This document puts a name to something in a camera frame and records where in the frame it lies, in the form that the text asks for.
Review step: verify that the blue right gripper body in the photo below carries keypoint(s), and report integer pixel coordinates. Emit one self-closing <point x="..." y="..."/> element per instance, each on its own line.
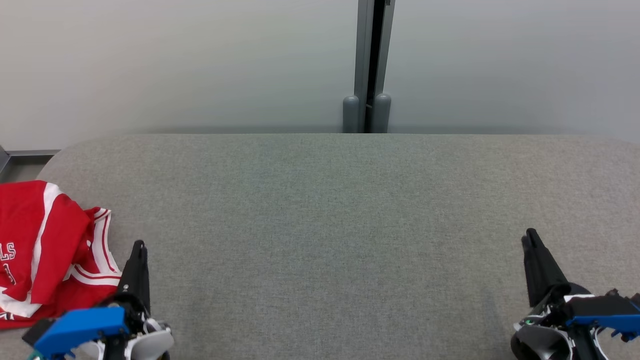
<point x="600" y="320"/>

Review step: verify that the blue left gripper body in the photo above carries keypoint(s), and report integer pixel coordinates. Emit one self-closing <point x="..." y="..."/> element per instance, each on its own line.
<point x="80" y="327"/>

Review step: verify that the grey metal partition post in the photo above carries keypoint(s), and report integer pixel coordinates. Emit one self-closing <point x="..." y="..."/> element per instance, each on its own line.
<point x="362" y="50"/>

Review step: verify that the grey cylinder post foot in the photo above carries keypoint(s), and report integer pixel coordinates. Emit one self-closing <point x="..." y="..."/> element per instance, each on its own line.
<point x="382" y="114"/>
<point x="351" y="115"/>

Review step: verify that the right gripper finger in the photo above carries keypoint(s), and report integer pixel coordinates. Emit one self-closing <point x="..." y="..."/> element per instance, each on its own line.
<point x="525" y="247"/>
<point x="545" y="270"/>

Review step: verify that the red basketball jersey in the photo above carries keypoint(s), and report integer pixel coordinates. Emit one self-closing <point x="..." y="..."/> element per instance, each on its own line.
<point x="50" y="240"/>

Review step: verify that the grey framed dark panel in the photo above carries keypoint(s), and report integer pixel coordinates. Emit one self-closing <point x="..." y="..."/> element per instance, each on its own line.
<point x="30" y="153"/>

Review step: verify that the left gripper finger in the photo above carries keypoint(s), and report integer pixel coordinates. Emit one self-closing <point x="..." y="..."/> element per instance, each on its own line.
<point x="136" y="272"/>

